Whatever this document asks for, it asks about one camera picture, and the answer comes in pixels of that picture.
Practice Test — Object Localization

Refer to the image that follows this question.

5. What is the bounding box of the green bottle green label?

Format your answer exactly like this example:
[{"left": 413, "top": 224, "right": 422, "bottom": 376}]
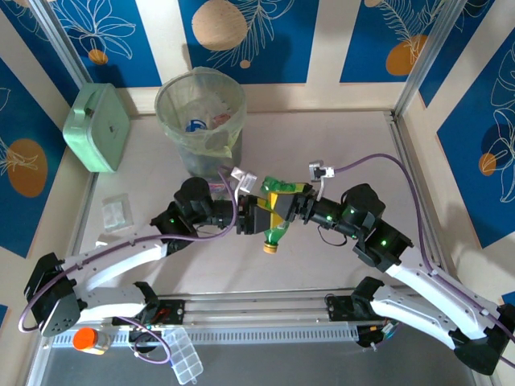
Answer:
[{"left": 260, "top": 175, "right": 314, "bottom": 198}]

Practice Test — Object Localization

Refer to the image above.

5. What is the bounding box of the green plastic bin liner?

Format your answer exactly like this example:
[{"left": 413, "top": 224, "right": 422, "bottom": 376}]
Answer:
[{"left": 154, "top": 67, "right": 247, "bottom": 158}]

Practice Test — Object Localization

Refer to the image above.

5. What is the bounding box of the clear plastic blister tray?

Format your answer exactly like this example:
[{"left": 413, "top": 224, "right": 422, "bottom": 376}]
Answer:
[{"left": 100, "top": 194, "right": 134, "bottom": 232}]

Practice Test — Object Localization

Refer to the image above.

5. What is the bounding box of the mint green carry case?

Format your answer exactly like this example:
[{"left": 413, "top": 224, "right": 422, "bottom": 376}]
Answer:
[{"left": 62, "top": 83, "right": 132, "bottom": 174}]

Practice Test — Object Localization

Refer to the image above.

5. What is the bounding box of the clear plastic organizer box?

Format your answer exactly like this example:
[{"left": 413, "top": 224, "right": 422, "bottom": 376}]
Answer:
[{"left": 160, "top": 326, "right": 204, "bottom": 386}]

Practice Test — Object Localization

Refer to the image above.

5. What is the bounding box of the orange cap jar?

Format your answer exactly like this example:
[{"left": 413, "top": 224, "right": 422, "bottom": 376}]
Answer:
[{"left": 72, "top": 326, "right": 113, "bottom": 357}]

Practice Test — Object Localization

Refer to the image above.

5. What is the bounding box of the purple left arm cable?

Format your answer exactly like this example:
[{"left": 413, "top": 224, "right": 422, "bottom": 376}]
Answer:
[{"left": 19, "top": 168, "right": 241, "bottom": 364}]

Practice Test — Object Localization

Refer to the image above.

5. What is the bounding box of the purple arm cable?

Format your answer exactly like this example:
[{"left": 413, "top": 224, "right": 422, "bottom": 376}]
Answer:
[
  {"left": 333, "top": 152, "right": 515, "bottom": 369},
  {"left": 19, "top": 168, "right": 241, "bottom": 364}
]

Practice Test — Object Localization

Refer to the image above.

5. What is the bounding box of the wire mesh waste bin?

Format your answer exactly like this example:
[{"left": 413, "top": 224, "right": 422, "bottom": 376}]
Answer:
[{"left": 154, "top": 67, "right": 247, "bottom": 180}]

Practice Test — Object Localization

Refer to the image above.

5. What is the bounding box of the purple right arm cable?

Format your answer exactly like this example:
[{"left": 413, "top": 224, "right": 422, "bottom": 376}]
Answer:
[{"left": 333, "top": 152, "right": 515, "bottom": 369}]

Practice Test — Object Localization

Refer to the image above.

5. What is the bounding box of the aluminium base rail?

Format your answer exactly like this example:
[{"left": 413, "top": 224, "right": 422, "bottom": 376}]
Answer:
[{"left": 38, "top": 285, "right": 427, "bottom": 327}]

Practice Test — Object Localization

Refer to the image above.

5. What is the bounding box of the aluminium table side rail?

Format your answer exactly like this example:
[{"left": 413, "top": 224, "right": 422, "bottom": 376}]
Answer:
[{"left": 384, "top": 110, "right": 498, "bottom": 386}]

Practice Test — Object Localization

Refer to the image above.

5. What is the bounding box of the grey slotted cable duct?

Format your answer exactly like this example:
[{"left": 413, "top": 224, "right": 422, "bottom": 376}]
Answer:
[{"left": 51, "top": 326, "right": 360, "bottom": 347}]

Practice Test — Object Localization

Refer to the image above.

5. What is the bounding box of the small wired circuit board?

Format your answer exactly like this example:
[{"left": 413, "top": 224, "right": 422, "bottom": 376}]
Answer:
[
  {"left": 356, "top": 319, "right": 406, "bottom": 351},
  {"left": 127, "top": 321, "right": 164, "bottom": 347}
]

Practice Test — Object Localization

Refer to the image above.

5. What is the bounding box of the aluminium frame post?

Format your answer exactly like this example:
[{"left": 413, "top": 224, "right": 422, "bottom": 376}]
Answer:
[
  {"left": 393, "top": 0, "right": 475, "bottom": 117},
  {"left": 28, "top": 0, "right": 94, "bottom": 88}
]

